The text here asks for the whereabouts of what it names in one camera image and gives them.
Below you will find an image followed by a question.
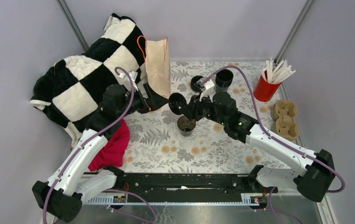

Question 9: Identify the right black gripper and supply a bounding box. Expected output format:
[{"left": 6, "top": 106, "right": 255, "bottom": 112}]
[{"left": 179, "top": 91, "right": 227, "bottom": 126}]

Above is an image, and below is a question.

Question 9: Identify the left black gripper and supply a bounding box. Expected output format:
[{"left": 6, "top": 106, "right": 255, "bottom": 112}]
[{"left": 117, "top": 83, "right": 169, "bottom": 119}]

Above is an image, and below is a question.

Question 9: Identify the black coffee cup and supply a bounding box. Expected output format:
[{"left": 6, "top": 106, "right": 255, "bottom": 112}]
[{"left": 177, "top": 115, "right": 196, "bottom": 137}]

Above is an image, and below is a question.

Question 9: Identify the black cup lid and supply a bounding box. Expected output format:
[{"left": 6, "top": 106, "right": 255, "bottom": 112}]
[{"left": 168, "top": 93, "right": 187, "bottom": 115}]

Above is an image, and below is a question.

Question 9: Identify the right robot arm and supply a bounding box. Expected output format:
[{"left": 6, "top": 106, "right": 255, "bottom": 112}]
[{"left": 169, "top": 92, "right": 337, "bottom": 203}]

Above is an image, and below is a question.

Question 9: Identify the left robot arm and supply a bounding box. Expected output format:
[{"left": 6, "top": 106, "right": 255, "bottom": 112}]
[{"left": 32, "top": 84, "right": 168, "bottom": 223}]

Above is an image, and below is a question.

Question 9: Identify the stack of black lids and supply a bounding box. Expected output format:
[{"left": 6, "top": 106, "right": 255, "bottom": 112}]
[{"left": 190, "top": 76, "right": 204, "bottom": 93}]

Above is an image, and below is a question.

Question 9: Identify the peach paper bag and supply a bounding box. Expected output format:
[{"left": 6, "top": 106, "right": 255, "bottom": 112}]
[{"left": 137, "top": 35, "right": 171, "bottom": 99}]

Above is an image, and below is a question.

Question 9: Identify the stack of black cups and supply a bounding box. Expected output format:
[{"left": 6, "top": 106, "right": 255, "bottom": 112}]
[{"left": 215, "top": 69, "right": 234, "bottom": 93}]

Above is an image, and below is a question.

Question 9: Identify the red cloth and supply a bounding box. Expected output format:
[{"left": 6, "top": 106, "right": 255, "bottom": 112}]
[{"left": 88, "top": 119, "right": 130, "bottom": 171}]

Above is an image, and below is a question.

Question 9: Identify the red cup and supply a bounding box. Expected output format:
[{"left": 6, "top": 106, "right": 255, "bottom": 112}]
[{"left": 253, "top": 75, "right": 282, "bottom": 102}]

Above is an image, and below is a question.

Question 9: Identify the black white checkered blanket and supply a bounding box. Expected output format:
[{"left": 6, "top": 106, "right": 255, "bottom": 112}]
[{"left": 30, "top": 14, "right": 146, "bottom": 147}]

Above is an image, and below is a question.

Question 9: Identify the white paper straws bundle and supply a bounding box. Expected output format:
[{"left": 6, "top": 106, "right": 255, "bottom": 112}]
[{"left": 261, "top": 59, "right": 296, "bottom": 84}]

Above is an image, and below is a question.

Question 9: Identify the brown cardboard cup carrier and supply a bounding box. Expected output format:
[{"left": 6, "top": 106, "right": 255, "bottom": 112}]
[{"left": 271, "top": 99, "right": 299, "bottom": 141}]

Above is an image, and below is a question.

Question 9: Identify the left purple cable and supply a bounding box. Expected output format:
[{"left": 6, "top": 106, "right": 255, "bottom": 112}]
[{"left": 41, "top": 66, "right": 158, "bottom": 224}]

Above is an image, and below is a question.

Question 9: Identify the purple cable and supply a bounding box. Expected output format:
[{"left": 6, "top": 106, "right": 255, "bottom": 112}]
[
  {"left": 202, "top": 65, "right": 346, "bottom": 224},
  {"left": 41, "top": 66, "right": 158, "bottom": 224}
]

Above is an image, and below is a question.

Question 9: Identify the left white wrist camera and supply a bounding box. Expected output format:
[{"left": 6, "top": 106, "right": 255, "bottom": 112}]
[{"left": 116, "top": 70, "right": 139, "bottom": 91}]

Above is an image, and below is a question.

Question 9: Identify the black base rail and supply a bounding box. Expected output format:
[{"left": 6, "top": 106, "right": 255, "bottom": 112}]
[{"left": 97, "top": 172, "right": 279, "bottom": 204}]

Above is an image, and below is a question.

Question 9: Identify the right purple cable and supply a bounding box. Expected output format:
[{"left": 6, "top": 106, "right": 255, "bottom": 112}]
[{"left": 202, "top": 65, "right": 346, "bottom": 224}]

